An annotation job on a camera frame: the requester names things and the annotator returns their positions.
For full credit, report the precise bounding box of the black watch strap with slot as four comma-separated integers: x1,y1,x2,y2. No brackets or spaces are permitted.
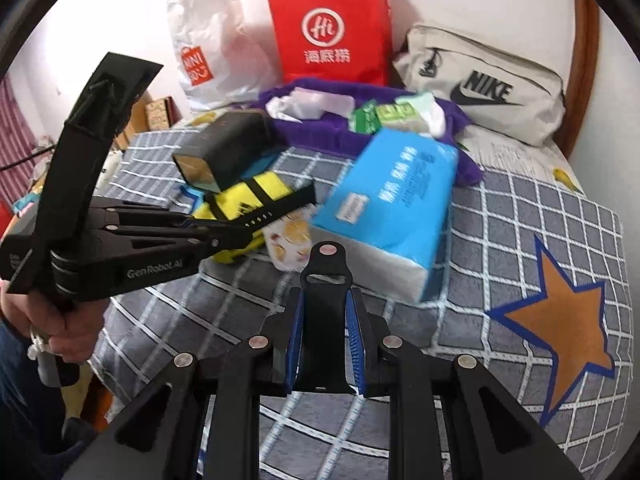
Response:
299,241,354,394

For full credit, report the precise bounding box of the person's left hand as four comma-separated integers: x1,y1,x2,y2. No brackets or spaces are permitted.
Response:
0,285,109,367

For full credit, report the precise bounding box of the white and mint sock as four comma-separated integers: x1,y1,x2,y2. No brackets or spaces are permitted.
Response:
407,91,447,139

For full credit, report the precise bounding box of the white plastic shopping bag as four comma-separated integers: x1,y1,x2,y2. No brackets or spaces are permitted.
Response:
166,0,287,112

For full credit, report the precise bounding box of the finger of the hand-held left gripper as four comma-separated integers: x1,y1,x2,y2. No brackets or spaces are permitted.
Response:
92,199,210,235
99,226,254,267

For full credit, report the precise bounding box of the purple towel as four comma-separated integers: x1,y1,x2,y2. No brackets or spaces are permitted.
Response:
250,77,485,187

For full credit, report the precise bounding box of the dark metal tin box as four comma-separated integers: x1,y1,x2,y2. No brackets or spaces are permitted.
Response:
171,111,274,194

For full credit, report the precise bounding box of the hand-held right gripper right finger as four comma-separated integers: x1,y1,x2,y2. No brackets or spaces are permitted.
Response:
349,287,586,480

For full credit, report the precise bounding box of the light green tissue packet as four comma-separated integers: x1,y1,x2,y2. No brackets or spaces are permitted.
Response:
376,102,419,129

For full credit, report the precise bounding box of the light wooden furniture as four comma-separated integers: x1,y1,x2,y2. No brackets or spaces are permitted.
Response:
117,90,152,152

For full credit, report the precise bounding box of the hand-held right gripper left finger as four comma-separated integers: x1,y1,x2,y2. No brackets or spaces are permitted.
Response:
62,287,305,480

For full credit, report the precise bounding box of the beige waist bag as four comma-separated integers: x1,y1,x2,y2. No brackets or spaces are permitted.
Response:
392,24,569,147

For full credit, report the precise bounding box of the dark green tissue packet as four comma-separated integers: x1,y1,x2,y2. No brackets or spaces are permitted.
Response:
348,100,381,135

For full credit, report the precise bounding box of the blue tissue pack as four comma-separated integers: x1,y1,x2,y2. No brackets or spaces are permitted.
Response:
309,127,460,304

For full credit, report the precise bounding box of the black watch strap with holes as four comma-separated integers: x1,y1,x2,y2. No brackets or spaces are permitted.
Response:
209,180,317,243

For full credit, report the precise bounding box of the wooden headboard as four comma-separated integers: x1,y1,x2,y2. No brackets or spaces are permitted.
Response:
554,0,601,162

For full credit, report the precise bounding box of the yellow pouch with black band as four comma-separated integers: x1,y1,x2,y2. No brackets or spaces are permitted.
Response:
192,171,296,227

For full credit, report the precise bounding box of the person's jeans leg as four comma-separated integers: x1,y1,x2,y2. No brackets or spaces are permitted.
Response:
0,310,117,463

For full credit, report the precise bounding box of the white mesh drawstring pouch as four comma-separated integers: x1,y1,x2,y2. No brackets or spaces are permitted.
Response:
292,87,354,120

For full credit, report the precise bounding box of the orange fruit printed packet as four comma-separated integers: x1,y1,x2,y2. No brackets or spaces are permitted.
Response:
262,210,322,274

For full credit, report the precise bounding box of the grey checked bed sheet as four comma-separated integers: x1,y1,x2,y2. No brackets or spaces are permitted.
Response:
92,125,629,480

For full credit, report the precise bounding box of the pink striped curtain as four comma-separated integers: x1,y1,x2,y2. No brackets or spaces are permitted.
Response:
0,74,39,172

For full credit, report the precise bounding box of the red paper bag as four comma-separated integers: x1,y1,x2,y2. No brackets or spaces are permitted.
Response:
265,0,394,89

